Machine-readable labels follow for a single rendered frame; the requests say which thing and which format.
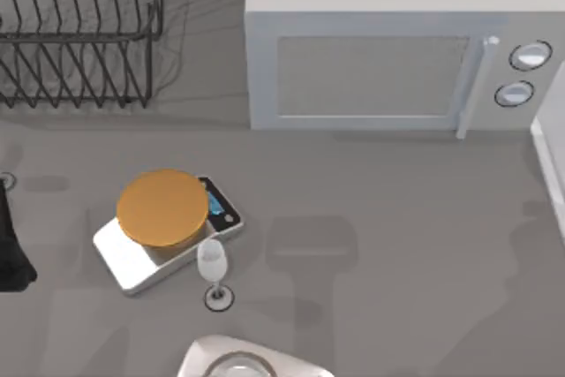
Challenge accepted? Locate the dark wire dish rack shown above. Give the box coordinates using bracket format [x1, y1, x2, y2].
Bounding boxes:
[0, 0, 167, 109]

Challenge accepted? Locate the microwave door handle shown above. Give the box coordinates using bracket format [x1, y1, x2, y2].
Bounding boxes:
[456, 35, 500, 140]

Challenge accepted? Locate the large microwave knob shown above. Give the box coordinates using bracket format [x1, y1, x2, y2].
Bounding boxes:
[508, 40, 554, 72]

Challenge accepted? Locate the clear wine glass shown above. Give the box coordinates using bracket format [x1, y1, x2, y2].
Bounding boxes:
[196, 238, 236, 313]

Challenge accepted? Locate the small microwave knob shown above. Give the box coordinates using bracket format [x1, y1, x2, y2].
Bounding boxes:
[493, 80, 536, 108]

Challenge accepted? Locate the microwave oven door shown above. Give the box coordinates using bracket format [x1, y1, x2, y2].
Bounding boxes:
[249, 13, 484, 132]

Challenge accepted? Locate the white kitchen scale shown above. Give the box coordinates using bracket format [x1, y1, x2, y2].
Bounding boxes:
[92, 176, 245, 297]

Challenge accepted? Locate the round orange wooden disc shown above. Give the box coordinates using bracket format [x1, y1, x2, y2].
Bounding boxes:
[116, 169, 208, 251]

